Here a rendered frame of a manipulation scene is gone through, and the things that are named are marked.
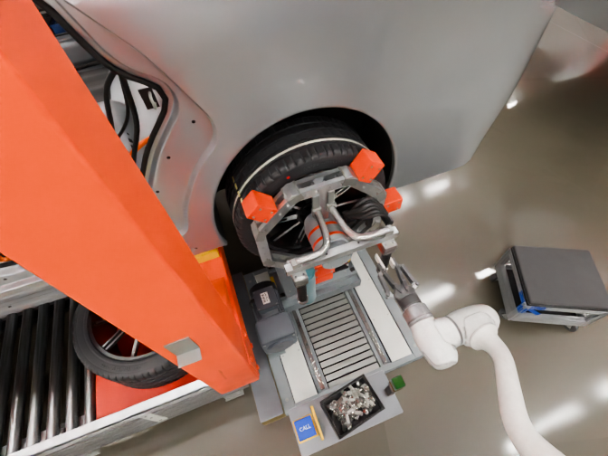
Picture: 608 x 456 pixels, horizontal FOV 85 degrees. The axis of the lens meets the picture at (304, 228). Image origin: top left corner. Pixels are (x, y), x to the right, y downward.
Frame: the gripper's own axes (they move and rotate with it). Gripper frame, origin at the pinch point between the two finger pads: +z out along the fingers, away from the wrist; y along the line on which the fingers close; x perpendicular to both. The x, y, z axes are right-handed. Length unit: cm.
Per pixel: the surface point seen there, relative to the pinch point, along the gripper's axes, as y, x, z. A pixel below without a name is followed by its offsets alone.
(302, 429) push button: -50, -35, -38
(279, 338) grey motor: -48, -43, 1
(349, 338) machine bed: -11, -77, -3
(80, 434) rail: -137, -44, -6
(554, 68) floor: 295, -83, 168
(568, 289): 97, -49, -28
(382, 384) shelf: -14, -38, -35
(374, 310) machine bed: 9, -75, 6
